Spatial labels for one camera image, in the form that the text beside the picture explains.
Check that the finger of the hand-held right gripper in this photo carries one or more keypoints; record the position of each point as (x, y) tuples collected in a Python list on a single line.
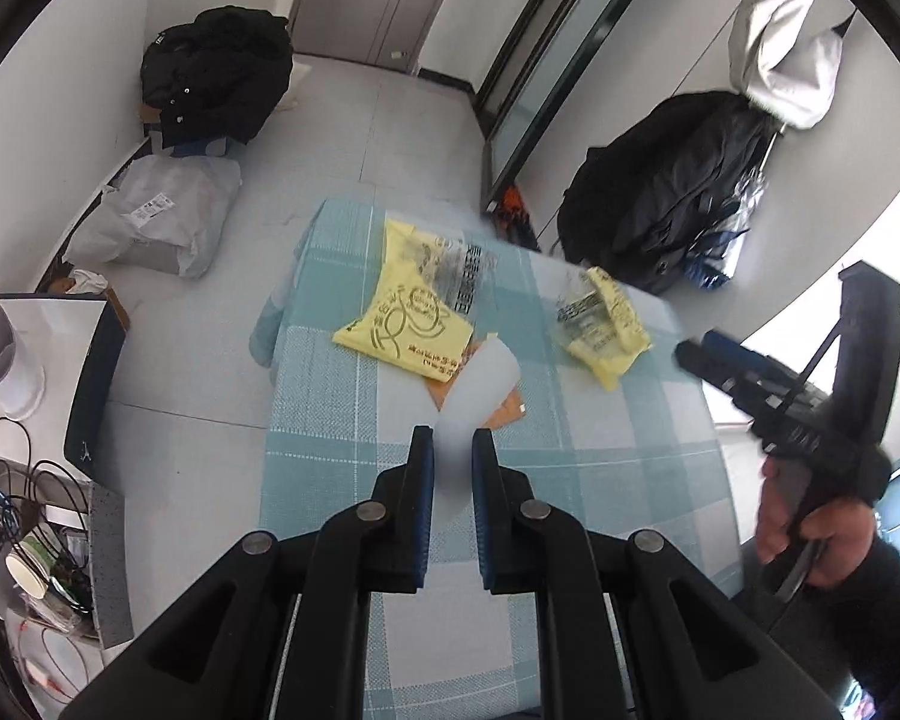
[(731, 349), (701, 367)]

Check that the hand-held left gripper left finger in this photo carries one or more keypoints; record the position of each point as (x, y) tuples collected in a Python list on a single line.
[(420, 510)]

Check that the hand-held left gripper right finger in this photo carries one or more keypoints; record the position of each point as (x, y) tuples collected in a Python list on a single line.
[(484, 510)]

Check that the small yellow plastic bag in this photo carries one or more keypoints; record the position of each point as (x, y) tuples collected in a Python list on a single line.
[(607, 337)]

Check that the white translucent sheet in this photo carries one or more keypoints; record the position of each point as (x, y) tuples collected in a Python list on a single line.
[(480, 390)]

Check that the large yellow plastic bag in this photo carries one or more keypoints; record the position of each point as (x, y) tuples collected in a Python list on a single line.
[(397, 315)]

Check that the person's right forearm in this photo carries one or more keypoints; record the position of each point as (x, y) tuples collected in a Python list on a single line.
[(885, 615)]

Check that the person's right hand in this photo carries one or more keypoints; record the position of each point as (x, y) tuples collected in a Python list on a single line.
[(844, 540)]

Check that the blue checked tablecloth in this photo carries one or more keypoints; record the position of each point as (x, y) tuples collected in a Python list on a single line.
[(615, 465)]

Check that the black hanging jacket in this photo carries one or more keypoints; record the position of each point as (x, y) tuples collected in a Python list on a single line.
[(645, 187)]

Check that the black orange folded stand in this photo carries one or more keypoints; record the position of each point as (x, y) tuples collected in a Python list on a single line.
[(514, 214)]

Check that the white hanging garment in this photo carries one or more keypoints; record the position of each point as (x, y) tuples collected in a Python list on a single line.
[(787, 67)]

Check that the grey perforated panel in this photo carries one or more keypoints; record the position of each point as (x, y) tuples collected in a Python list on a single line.
[(112, 577)]

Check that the black-framed mirror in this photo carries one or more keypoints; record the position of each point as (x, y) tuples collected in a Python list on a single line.
[(562, 67)]

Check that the grey plastic parcel bag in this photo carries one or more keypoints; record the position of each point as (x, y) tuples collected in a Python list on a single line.
[(157, 210)]

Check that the white dark-sided cabinet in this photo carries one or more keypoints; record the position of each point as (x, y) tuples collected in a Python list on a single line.
[(45, 330)]

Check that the white cylindrical cup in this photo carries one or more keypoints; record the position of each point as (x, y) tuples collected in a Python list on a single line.
[(4, 367)]

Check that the black coat pile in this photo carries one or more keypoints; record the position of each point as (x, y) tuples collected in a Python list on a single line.
[(217, 67)]

